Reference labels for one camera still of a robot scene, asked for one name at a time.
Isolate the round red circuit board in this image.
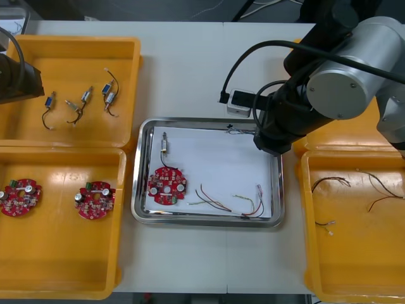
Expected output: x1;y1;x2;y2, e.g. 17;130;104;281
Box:
147;167;189;207
0;178;43;219
74;180;116;220

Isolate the yellow-orange plastic bin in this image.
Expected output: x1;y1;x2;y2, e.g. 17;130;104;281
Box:
294;149;405;304
0;146;128;301
292;37;405;153
0;34;144;150

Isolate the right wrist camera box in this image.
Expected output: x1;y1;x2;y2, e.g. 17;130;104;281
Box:
227;88;256;119

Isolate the short black wire harness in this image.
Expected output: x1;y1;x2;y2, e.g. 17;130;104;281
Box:
315;220;337;236

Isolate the black diagonal bar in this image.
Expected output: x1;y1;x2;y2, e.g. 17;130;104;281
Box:
232;0;256;22

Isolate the white label wire harness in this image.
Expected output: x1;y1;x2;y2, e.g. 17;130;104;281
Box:
356;168;405;213

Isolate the thin dark wire harness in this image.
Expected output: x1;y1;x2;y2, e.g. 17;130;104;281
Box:
311;176;352;194

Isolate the blue-white wire harness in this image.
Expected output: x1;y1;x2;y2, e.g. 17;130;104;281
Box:
225;124;258;136

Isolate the blue label solenoid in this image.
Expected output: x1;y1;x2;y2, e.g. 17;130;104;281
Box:
42;91;57;130
101;67;119;96

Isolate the thick red black wire harness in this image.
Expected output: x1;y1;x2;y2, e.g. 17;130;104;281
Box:
187;183;264;220

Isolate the steel tray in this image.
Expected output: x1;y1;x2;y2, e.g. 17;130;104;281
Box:
130;117;284;228

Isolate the white cable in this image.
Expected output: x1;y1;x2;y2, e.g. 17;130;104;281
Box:
246;0;285;16

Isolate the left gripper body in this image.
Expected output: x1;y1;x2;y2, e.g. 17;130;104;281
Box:
0;54;46;105

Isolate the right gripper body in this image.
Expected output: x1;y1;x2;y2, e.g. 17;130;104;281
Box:
252;124;296;158

